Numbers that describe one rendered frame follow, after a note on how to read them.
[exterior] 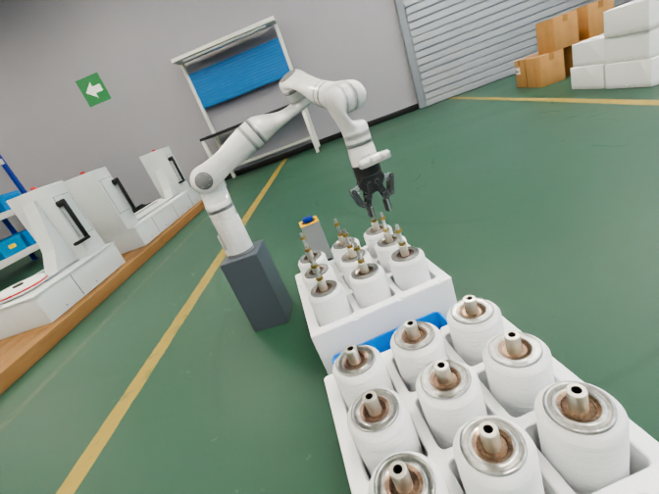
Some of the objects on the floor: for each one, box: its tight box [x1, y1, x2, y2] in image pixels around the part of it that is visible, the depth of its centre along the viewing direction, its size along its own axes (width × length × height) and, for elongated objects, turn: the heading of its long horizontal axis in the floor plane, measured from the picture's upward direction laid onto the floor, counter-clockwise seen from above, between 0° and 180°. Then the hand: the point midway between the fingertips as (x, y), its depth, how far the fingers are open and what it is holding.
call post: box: [299, 222, 333, 261], centre depth 134 cm, size 7×7×31 cm
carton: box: [525, 48, 566, 87], centre depth 375 cm, size 30×24×30 cm
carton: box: [514, 52, 538, 87], centre depth 404 cm, size 30×24×30 cm
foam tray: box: [295, 233, 457, 375], centre depth 110 cm, size 39×39×18 cm
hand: (380, 209), depth 101 cm, fingers open, 5 cm apart
